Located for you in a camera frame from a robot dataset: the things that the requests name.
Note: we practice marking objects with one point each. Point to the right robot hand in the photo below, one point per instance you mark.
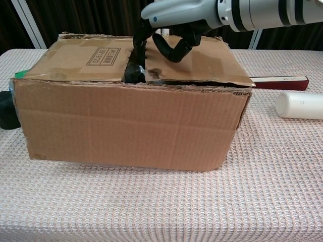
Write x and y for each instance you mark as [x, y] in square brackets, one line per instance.
[181, 11]

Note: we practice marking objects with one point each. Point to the brown cardboard box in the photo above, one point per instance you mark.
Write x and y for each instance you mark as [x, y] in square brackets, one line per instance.
[126, 126]

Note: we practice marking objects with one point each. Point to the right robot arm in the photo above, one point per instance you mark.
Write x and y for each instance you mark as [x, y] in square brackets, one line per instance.
[267, 12]

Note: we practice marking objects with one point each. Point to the black pleated curtain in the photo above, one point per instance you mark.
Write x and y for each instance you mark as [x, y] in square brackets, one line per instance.
[88, 15]

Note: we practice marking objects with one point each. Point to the red and cream long case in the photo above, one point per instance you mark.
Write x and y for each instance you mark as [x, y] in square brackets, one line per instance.
[280, 83]

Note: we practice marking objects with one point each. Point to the white cylindrical bottle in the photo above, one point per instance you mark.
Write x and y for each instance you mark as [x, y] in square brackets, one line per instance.
[300, 106]

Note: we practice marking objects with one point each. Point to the green packet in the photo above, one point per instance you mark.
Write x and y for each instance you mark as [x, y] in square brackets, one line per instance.
[20, 74]

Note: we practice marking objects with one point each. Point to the pink white woven tablecloth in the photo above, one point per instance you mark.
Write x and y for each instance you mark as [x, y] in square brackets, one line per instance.
[161, 206]

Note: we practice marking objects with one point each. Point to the black cylindrical container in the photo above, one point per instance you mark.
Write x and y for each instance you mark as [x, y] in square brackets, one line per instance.
[8, 113]

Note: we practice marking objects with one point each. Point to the white vertical frame pole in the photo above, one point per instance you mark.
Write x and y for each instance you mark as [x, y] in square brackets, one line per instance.
[165, 32]

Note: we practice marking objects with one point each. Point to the white slanted frame pole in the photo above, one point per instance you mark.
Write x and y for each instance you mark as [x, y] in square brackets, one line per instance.
[255, 39]
[29, 22]

